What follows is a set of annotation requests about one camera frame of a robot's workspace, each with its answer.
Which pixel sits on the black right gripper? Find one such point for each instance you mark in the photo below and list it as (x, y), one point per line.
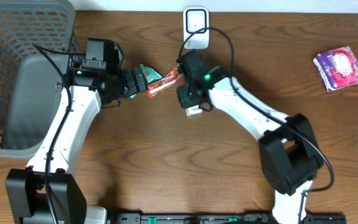
(184, 101)

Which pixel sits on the orange tissue packet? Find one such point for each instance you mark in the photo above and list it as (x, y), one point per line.
(193, 110)

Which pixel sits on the red orange snack wrapper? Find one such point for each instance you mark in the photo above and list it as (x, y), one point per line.
(170, 79)

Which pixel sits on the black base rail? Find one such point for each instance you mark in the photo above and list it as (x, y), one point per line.
(136, 218)

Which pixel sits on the teal wipes packet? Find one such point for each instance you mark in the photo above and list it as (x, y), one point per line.
(151, 74)

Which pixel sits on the grey plastic basket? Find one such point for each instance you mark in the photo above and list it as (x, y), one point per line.
(37, 45)

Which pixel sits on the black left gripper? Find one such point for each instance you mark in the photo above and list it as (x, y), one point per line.
(134, 84)

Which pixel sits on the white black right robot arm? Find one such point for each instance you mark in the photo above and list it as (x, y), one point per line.
(289, 155)

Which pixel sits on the purple pad package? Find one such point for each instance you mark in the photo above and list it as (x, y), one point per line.
(337, 68)

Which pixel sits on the white barcode scanner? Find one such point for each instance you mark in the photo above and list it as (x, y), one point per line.
(195, 18)

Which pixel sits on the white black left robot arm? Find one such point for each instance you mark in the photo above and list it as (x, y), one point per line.
(46, 190)

